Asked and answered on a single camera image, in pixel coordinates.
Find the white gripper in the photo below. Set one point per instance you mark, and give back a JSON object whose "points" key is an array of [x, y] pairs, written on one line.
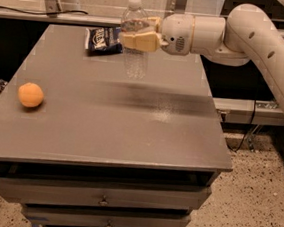
{"points": [[176, 33]]}

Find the clear plastic water bottle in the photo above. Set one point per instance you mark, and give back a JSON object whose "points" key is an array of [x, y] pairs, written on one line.
{"points": [[133, 22]]}

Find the orange fruit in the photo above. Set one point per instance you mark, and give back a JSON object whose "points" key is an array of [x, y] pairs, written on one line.
{"points": [[30, 95]]}

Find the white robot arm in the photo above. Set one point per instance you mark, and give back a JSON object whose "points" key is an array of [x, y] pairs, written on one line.
{"points": [[247, 34]]}

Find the blue chip bag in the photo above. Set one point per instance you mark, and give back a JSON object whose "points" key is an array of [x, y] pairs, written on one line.
{"points": [[103, 40]]}

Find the grey drawer cabinet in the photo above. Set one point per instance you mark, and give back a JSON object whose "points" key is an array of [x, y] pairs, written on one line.
{"points": [[96, 124]]}

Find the top grey drawer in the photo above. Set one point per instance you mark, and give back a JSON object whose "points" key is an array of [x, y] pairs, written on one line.
{"points": [[102, 194]]}

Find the middle grey drawer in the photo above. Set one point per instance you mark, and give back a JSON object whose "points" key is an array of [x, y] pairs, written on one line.
{"points": [[102, 217]]}

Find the metal frame rail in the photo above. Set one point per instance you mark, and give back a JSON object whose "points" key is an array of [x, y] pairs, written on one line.
{"points": [[80, 18]]}

